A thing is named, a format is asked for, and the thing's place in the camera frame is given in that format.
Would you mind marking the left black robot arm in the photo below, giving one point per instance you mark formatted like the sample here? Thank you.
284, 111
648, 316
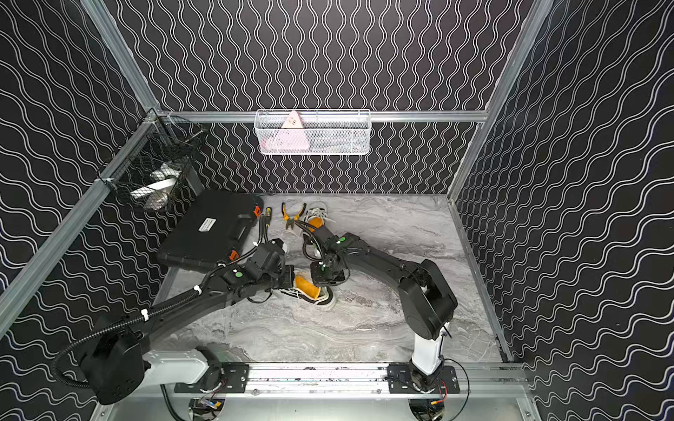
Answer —
119, 358

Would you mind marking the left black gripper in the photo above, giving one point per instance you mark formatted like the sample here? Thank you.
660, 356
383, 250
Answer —
287, 276

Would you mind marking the white items in black basket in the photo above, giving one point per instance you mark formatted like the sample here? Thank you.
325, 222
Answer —
154, 195

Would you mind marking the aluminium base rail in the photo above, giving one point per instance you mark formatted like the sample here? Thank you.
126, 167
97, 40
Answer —
369, 381

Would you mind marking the pink triangular item in basket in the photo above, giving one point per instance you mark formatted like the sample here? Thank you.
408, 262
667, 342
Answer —
291, 137

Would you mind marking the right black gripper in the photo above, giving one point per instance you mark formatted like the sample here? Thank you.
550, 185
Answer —
320, 281

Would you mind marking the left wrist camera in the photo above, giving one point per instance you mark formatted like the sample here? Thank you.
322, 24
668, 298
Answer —
267, 261

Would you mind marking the black plastic tool case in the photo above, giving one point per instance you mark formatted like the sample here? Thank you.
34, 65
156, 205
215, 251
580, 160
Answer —
213, 231

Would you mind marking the black yellow screwdriver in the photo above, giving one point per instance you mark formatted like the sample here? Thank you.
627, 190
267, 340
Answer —
267, 218

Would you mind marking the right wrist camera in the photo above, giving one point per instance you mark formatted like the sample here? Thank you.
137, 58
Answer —
325, 236

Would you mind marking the white wire wall basket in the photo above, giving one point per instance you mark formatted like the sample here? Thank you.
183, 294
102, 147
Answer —
330, 132

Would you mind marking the black white sneaker with laces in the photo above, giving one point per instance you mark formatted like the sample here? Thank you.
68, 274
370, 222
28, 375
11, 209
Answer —
316, 210

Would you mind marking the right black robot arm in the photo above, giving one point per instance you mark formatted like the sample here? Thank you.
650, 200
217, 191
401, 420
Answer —
346, 243

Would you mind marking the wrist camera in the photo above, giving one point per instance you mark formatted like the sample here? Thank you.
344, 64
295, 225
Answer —
267, 261
325, 236

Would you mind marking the black wire corner basket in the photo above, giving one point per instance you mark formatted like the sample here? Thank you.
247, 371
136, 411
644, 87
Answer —
169, 139

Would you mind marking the yellow black pliers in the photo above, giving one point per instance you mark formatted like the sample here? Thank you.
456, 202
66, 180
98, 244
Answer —
290, 218

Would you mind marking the orange insole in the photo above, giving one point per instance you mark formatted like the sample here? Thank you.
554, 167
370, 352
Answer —
316, 222
306, 288

